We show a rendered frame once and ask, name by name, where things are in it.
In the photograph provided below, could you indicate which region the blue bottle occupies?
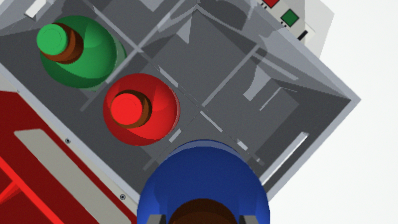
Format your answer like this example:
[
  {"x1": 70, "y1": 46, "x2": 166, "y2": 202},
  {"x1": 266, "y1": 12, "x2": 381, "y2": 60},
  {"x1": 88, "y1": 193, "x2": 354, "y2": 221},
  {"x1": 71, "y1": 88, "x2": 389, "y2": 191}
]
[{"x1": 136, "y1": 139, "x2": 271, "y2": 224}]

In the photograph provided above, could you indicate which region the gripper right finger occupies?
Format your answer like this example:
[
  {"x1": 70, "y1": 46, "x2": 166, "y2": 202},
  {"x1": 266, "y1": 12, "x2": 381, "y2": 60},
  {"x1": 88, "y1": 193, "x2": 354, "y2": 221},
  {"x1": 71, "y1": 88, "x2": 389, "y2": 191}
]
[{"x1": 239, "y1": 215, "x2": 259, "y2": 224}]

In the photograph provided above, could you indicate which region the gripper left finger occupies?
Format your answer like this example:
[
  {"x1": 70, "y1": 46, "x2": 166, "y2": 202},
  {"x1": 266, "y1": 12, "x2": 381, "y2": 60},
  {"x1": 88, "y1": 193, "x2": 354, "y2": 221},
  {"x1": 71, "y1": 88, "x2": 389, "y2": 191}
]
[{"x1": 146, "y1": 214, "x2": 166, "y2": 224}]

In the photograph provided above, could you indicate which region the grey paper strip with colored squares and marks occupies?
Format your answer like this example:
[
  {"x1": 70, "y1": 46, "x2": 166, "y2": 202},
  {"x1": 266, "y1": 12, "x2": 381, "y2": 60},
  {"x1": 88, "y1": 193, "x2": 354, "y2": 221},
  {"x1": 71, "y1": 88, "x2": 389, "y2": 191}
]
[{"x1": 256, "y1": 0, "x2": 316, "y2": 45}]

